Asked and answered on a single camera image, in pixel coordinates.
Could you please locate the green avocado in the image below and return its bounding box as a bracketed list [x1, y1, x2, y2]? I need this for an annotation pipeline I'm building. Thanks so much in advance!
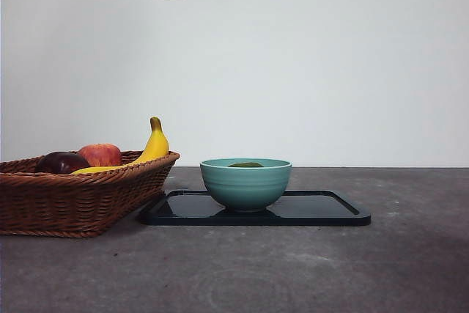
[227, 161, 265, 169]

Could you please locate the teal ribbed bowl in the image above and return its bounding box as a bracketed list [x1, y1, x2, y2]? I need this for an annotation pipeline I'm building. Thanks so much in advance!
[199, 158, 294, 214]

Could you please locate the yellow banana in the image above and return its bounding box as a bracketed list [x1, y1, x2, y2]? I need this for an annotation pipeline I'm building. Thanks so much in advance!
[69, 116, 171, 175]

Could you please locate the dark flat rectangular tray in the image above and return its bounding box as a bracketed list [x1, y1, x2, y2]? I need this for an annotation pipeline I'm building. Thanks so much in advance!
[136, 188, 372, 227]

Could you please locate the red yellow streaked apple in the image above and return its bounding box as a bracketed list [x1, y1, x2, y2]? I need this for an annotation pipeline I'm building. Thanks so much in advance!
[77, 141, 123, 167]

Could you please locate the brown wicker basket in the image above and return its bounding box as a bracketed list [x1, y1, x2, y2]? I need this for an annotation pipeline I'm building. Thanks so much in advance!
[0, 149, 181, 238]

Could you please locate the dark red glossy apple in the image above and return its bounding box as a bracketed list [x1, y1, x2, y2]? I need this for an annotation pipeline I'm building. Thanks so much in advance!
[34, 150, 91, 175]

